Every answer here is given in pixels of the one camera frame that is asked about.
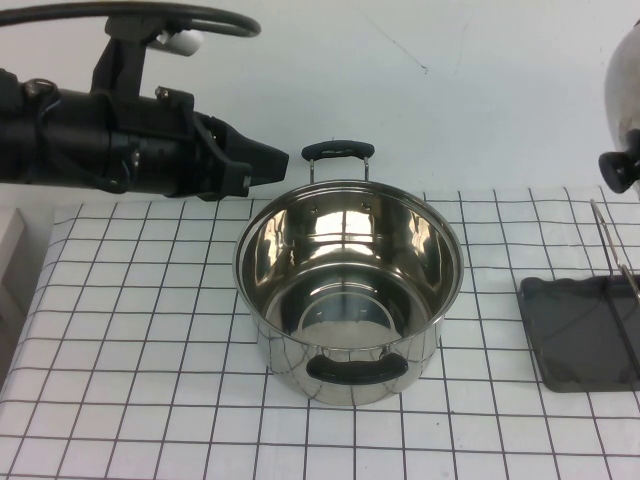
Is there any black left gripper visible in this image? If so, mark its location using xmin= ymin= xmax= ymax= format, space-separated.
xmin=106 ymin=87 xmax=291 ymax=202

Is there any steel pot lid black knob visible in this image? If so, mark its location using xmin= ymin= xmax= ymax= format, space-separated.
xmin=597 ymin=17 xmax=640 ymax=194

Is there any stainless steel cooking pot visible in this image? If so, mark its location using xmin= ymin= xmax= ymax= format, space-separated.
xmin=233 ymin=138 xmax=464 ymax=407

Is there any dark grey rack drip tray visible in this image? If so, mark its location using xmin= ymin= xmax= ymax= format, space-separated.
xmin=518 ymin=275 xmax=640 ymax=394

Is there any white grid pattern tablecloth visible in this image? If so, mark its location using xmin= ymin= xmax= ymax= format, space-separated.
xmin=0 ymin=183 xmax=640 ymax=480

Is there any white cabinet edge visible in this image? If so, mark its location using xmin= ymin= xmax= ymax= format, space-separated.
xmin=0 ymin=207 xmax=27 ymax=322

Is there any metal wire lid rack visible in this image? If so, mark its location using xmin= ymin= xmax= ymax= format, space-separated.
xmin=589 ymin=198 xmax=640 ymax=387

